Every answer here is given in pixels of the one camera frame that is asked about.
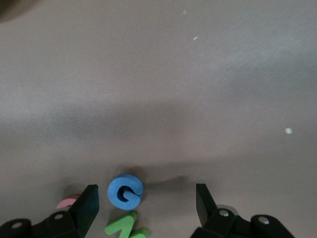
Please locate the pink foam letter O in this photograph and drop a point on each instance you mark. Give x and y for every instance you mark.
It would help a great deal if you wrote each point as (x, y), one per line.
(65, 202)

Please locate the brown table cover mat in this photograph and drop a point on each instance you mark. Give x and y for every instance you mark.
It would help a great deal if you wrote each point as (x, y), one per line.
(173, 74)

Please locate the green foam letter Z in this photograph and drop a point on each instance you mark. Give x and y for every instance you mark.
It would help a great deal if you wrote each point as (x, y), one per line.
(119, 224)

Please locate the blue foam letter G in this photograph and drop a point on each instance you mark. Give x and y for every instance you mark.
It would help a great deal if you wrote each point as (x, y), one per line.
(114, 193)

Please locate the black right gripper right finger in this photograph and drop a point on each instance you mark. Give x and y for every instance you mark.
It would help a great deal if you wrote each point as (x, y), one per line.
(206, 210)

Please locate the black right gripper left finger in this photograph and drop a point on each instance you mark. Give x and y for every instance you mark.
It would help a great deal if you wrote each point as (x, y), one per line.
(84, 210)

